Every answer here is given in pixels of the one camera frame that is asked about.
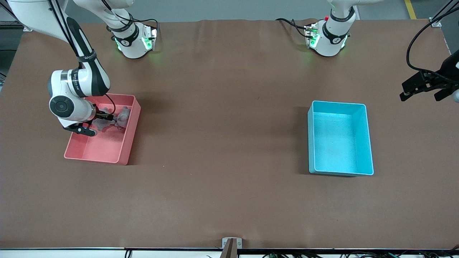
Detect large grey plush toy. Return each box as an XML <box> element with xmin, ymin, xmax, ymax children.
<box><xmin>91</xmin><ymin>106</ymin><xmax>117</xmax><ymax>132</ymax></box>

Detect small grey plush toy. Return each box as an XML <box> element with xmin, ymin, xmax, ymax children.
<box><xmin>114</xmin><ymin>106</ymin><xmax>131</xmax><ymax>129</ymax></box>

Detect pink plastic box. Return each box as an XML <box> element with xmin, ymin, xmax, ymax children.
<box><xmin>64</xmin><ymin>93</ymin><xmax>141</xmax><ymax>166</ymax></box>

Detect blue plastic box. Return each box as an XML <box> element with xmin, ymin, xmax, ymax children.
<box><xmin>307</xmin><ymin>100</ymin><xmax>374</xmax><ymax>177</ymax></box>

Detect silver base connector panel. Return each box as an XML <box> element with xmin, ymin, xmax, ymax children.
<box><xmin>304</xmin><ymin>23</ymin><xmax>320</xmax><ymax>49</ymax></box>
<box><xmin>143</xmin><ymin>27</ymin><xmax>158</xmax><ymax>51</ymax></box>

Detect brown table mat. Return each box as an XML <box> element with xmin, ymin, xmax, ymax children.
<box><xmin>0</xmin><ymin>18</ymin><xmax>459</xmax><ymax>249</ymax></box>

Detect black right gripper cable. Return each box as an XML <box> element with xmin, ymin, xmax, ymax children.
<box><xmin>50</xmin><ymin>0</ymin><xmax>116</xmax><ymax>117</ymax></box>

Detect aluminium frame strut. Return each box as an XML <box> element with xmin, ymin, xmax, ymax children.
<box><xmin>0</xmin><ymin>20</ymin><xmax>34</xmax><ymax>32</ymax></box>
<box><xmin>430</xmin><ymin>0</ymin><xmax>459</xmax><ymax>27</ymax></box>

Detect black base cable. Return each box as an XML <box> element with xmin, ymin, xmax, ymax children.
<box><xmin>134</xmin><ymin>17</ymin><xmax>159</xmax><ymax>40</ymax></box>
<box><xmin>275</xmin><ymin>18</ymin><xmax>312</xmax><ymax>38</ymax></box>

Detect metal mount bracket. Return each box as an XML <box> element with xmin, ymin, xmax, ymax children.
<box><xmin>222</xmin><ymin>237</ymin><xmax>242</xmax><ymax>258</ymax></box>

